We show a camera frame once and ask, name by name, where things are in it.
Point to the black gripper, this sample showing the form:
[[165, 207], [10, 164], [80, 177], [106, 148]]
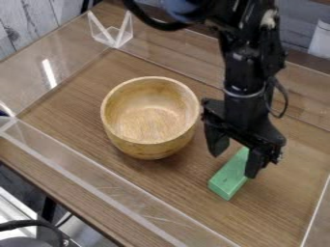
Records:
[[241, 118]]

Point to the light wooden bowl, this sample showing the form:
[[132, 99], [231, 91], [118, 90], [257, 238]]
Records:
[[150, 115]]

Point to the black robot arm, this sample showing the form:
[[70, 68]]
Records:
[[248, 28]]

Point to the green rectangular block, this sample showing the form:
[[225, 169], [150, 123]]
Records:
[[229, 179]]

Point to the white cylindrical container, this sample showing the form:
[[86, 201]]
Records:
[[320, 46]]

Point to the clear acrylic tray enclosure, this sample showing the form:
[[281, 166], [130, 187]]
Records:
[[153, 203]]

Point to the black table leg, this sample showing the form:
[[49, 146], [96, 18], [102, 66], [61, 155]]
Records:
[[49, 209]]

